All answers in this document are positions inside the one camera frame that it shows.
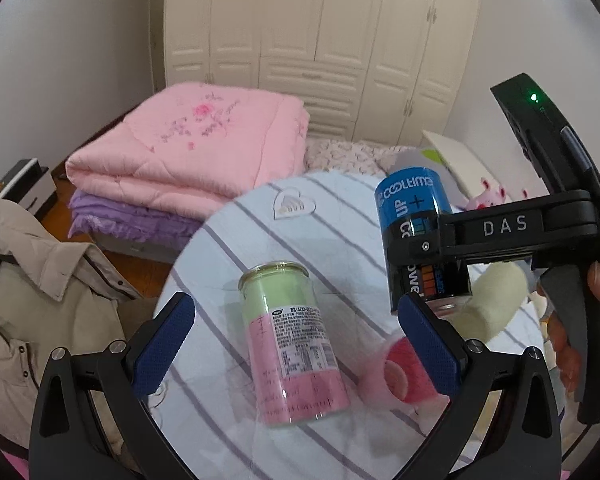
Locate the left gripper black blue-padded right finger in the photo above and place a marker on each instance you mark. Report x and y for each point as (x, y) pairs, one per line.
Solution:
(523, 438)

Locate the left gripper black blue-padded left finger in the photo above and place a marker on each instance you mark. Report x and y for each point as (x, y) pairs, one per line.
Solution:
(67, 438)

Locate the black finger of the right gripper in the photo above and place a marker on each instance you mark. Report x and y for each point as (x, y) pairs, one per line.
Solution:
(423, 249)

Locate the blue black metal cup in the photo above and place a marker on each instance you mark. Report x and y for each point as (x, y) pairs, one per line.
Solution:
(411, 202)

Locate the pink plastic cup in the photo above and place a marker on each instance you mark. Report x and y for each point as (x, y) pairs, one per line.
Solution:
(393, 377)

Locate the pale green cylinder cup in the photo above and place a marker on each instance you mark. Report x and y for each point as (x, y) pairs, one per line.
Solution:
(497, 295)

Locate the person's hand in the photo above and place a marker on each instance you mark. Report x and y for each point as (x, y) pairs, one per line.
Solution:
(574, 325)

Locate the striped white table cloth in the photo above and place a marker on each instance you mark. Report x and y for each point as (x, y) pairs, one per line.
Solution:
(207, 407)

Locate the left pink plush pig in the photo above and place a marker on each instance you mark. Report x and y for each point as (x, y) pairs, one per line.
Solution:
(491, 195)

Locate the grey flower pillow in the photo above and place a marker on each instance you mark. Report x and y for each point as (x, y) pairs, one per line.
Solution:
(427, 158)

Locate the white bedside board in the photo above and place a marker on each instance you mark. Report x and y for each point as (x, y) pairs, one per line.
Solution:
(463, 164)

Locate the heart pattern bed sheet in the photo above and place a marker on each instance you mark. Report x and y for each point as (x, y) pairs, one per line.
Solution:
(324, 154)

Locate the beige jacket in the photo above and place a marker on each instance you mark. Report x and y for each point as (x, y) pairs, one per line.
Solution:
(53, 294)

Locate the green pink glass jar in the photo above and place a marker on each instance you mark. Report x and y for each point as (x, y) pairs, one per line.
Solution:
(293, 365)

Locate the cream white wardrobe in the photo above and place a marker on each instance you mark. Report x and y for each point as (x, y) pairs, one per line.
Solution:
(379, 71)

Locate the purple folded blanket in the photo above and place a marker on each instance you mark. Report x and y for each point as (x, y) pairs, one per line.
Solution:
(94, 215)

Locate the pink folded quilt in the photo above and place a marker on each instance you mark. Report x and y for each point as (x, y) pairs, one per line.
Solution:
(194, 147)

